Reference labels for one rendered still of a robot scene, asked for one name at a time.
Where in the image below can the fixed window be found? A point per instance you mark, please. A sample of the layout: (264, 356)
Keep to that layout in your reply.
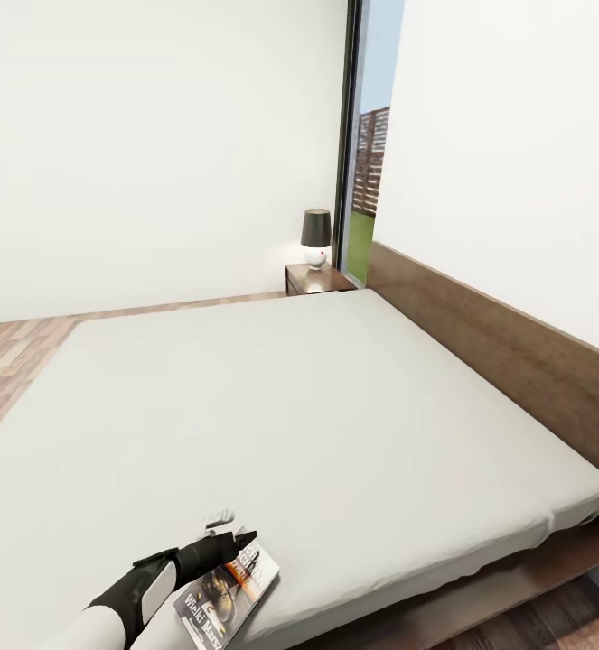
(373, 31)

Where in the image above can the hardback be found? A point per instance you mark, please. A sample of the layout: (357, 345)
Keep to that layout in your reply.
(216, 606)

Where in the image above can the nightstand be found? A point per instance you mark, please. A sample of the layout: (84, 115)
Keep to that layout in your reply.
(300, 280)

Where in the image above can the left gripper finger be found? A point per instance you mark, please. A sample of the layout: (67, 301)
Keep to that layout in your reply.
(242, 541)

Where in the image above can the bed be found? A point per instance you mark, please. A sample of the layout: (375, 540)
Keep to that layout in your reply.
(417, 457)

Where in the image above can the table lamp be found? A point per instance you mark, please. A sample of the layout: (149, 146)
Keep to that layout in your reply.
(316, 234)

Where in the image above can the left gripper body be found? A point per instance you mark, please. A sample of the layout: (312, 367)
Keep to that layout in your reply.
(213, 551)

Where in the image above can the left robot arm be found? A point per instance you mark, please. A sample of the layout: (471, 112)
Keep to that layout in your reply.
(116, 619)

